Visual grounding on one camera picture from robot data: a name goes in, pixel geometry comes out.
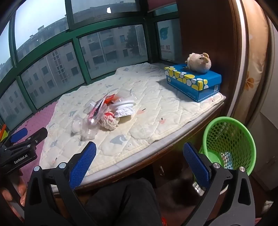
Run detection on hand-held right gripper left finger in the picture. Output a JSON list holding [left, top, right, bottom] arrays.
[[24, 141, 97, 226]]

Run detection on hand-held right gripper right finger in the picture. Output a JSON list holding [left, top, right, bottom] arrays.
[[180, 142, 255, 226]]

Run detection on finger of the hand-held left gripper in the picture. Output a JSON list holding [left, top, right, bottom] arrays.
[[10, 128, 28, 143], [9, 127, 48, 152]]

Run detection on clear plastic bowl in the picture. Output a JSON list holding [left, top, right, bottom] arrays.
[[81, 122, 99, 140]]

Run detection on clear dome lid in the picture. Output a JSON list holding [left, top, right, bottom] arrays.
[[72, 117, 85, 134]]

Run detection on green mesh basket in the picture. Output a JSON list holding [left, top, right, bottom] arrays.
[[199, 117, 257, 176]]

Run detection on red white wrapper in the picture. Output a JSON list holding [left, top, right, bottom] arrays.
[[100, 110, 120, 131]]

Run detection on pink white wrapper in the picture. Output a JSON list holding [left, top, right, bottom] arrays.
[[87, 94, 109, 125]]

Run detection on small clear cup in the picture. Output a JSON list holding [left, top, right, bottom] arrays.
[[85, 99, 97, 114]]

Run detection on white foam piece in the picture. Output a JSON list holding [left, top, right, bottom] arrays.
[[113, 106, 135, 118]]

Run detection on clear plastic container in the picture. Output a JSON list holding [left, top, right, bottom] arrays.
[[118, 88, 138, 101]]

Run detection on person's left hand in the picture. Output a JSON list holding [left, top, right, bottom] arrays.
[[0, 172, 28, 220]]

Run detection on pink foam mat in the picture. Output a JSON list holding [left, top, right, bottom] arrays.
[[0, 103, 60, 185]]

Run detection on person's legs in black pants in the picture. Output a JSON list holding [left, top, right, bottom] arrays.
[[80, 178, 163, 226]]

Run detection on blue dotted tissue box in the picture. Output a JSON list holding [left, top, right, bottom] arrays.
[[164, 64, 222, 103]]

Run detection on cream quilted mat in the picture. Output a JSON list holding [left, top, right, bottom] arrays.
[[39, 63, 226, 181]]

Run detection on white cloth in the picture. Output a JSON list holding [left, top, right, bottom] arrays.
[[262, 201, 274, 212]]

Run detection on beige plush toy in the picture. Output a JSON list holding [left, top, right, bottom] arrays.
[[185, 53, 212, 75]]

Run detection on floral mattress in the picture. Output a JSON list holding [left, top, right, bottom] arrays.
[[226, 0, 272, 122]]

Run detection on white box with blue logo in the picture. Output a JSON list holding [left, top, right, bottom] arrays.
[[157, 18, 183, 61]]

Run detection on green window frame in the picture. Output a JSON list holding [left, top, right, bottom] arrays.
[[0, 0, 181, 131]]

